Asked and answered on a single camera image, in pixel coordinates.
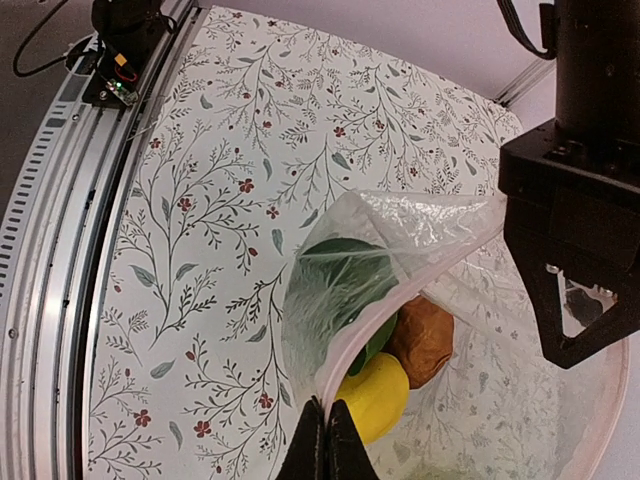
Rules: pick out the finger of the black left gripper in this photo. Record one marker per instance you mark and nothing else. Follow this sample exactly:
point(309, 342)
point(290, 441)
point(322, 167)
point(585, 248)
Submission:
point(615, 324)

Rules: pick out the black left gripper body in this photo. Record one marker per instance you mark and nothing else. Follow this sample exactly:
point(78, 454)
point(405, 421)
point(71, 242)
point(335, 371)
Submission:
point(572, 183)

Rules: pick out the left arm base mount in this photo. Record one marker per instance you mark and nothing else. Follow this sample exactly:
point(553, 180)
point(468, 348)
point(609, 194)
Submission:
point(128, 33)

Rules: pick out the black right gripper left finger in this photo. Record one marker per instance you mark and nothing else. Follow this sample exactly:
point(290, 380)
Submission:
point(305, 457)

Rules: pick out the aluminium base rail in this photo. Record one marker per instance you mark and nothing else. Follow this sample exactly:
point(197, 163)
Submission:
point(56, 237)

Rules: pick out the floral patterned table mat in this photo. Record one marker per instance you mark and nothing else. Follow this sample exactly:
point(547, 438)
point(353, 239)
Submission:
point(266, 124)

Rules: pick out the clear zip top bag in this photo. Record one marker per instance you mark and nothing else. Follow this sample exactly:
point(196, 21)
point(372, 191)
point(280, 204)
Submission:
point(430, 280)

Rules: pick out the yellow lemon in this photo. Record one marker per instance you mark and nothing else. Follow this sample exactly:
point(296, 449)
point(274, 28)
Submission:
point(376, 397)

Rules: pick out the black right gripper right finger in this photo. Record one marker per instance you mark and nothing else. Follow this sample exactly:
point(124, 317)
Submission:
point(346, 457)

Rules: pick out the left aluminium corner post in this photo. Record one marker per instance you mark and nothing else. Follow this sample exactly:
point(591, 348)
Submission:
point(524, 82)

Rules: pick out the brown potato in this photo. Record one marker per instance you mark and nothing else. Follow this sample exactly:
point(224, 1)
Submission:
point(422, 340)

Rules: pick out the green white bok choy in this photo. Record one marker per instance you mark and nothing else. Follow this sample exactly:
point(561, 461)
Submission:
point(330, 284)

